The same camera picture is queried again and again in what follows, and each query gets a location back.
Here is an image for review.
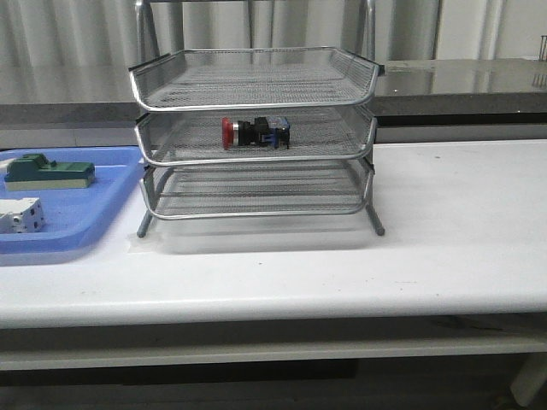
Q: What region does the red emergency stop button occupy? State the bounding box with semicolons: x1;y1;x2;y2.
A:
221;116;291;149

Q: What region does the silver mesh tray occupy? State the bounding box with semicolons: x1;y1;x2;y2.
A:
134;105;378;167
129;47;383;112
140;160;373;220

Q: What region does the silver bottom mesh tray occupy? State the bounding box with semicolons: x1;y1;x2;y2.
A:
140;160;373;220

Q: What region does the clear tape patch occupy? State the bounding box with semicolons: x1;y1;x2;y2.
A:
127;231;181;255

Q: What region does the silver top mesh tray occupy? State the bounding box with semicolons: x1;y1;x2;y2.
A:
129;47;383;112

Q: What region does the blue plastic tray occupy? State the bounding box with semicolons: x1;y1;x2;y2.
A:
1;146;144;266

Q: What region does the white circuit breaker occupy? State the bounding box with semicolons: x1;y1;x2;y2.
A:
1;197;45;234

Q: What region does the dark background counter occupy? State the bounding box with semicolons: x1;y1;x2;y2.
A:
1;59;546;127

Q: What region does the grey metal rack frame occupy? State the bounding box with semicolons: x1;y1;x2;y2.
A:
135;1;385;237

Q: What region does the green and beige switch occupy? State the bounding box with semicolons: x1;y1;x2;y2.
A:
4;153;95;191

